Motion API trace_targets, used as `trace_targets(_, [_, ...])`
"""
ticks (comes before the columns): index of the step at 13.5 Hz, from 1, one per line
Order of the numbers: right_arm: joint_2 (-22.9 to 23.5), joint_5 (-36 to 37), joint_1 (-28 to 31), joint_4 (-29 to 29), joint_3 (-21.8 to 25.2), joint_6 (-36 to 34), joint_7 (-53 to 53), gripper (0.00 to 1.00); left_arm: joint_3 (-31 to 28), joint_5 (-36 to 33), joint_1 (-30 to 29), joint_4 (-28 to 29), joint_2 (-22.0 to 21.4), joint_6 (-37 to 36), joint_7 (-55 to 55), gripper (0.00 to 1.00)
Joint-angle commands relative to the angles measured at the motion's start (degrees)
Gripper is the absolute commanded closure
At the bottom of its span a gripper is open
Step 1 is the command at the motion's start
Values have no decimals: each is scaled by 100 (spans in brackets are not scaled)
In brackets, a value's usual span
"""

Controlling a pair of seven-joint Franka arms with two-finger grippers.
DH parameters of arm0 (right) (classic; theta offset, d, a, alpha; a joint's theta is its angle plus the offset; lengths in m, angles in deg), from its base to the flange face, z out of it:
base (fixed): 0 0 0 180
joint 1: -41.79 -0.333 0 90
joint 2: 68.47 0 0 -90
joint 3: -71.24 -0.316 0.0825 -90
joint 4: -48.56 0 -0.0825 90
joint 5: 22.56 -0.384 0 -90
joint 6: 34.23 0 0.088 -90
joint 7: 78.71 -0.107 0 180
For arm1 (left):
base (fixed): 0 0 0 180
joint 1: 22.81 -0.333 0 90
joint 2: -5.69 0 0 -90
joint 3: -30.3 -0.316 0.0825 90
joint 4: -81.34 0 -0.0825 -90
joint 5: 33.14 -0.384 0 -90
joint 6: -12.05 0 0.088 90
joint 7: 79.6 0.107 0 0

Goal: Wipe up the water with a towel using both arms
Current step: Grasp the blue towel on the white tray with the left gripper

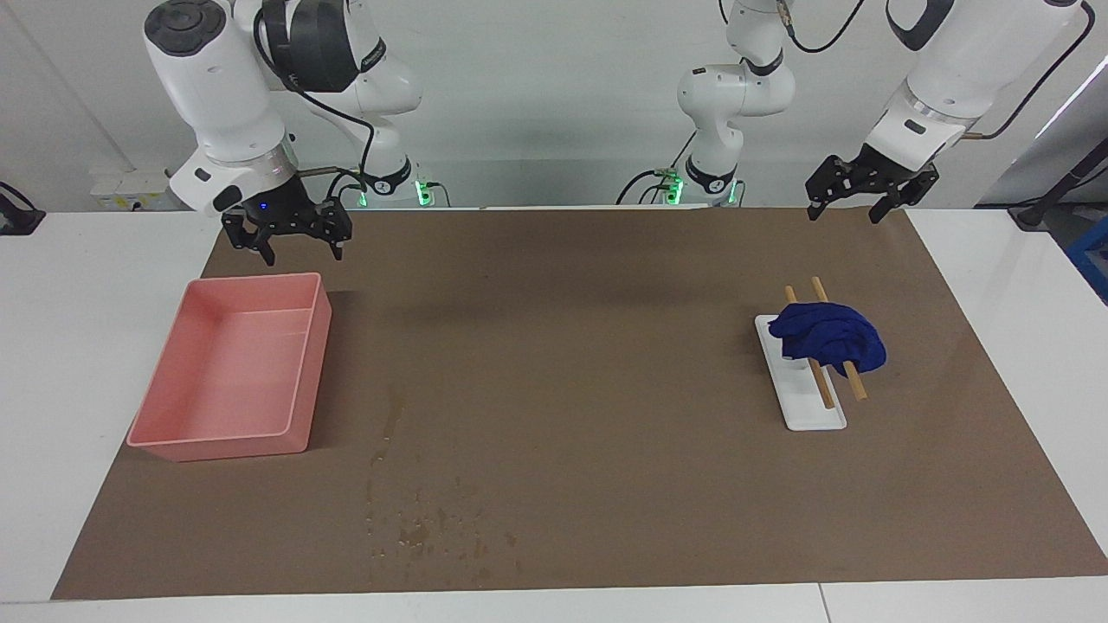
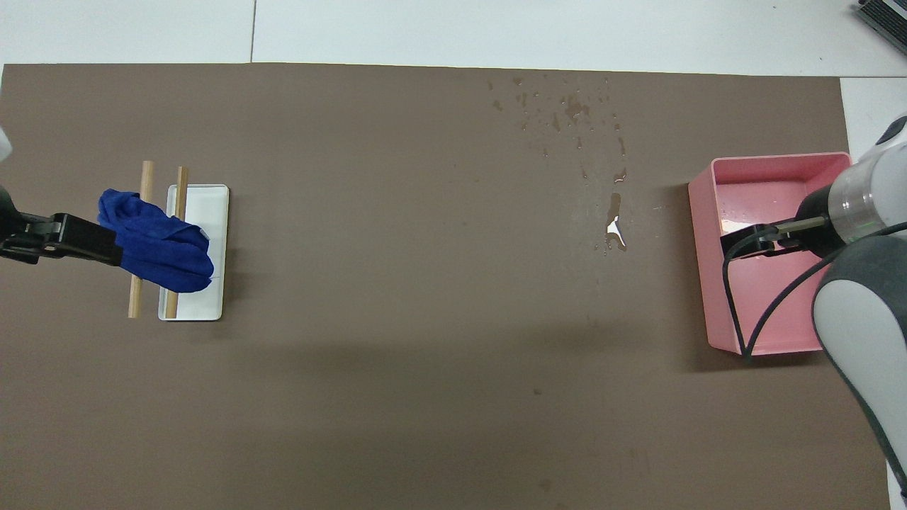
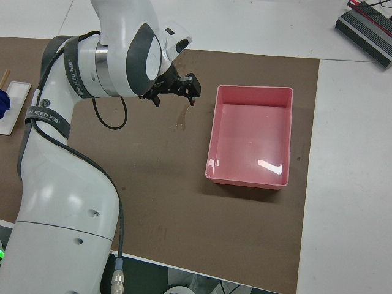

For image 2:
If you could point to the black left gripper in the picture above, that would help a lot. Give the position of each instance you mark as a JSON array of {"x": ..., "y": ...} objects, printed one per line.
[{"x": 7, "y": 227}]

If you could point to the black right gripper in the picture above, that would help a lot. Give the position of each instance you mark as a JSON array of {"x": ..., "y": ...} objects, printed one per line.
[{"x": 822, "y": 244}]

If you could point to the blue towel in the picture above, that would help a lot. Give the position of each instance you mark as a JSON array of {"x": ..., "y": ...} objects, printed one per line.
[{"x": 163, "y": 248}]

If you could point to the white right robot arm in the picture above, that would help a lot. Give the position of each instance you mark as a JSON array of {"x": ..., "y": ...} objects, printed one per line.
[{"x": 871, "y": 283}]

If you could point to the pink plastic bin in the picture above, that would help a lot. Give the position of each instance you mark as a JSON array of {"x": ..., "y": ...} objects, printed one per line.
[{"x": 765, "y": 304}]

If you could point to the wooden rod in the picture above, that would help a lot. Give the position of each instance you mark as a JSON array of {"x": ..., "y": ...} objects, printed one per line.
[{"x": 147, "y": 177}]

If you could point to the white rack base tray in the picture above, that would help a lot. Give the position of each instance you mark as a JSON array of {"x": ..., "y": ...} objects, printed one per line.
[{"x": 209, "y": 212}]

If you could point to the dark grey ribbed device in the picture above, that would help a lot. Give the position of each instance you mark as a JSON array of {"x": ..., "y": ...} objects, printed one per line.
[{"x": 889, "y": 14}]

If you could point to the brown table mat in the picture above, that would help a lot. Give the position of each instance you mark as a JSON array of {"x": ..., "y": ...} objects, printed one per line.
[{"x": 425, "y": 319}]

